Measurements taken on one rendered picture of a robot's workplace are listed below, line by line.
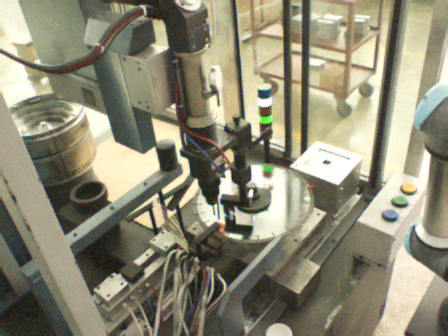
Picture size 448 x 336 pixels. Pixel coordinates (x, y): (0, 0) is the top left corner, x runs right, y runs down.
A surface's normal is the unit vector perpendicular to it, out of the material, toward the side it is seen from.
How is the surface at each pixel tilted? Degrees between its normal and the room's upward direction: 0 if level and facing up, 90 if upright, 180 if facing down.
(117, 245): 0
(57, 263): 90
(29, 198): 90
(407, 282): 0
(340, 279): 0
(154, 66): 90
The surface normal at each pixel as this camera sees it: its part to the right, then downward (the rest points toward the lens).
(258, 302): -0.09, -0.80
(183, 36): -0.63, 0.52
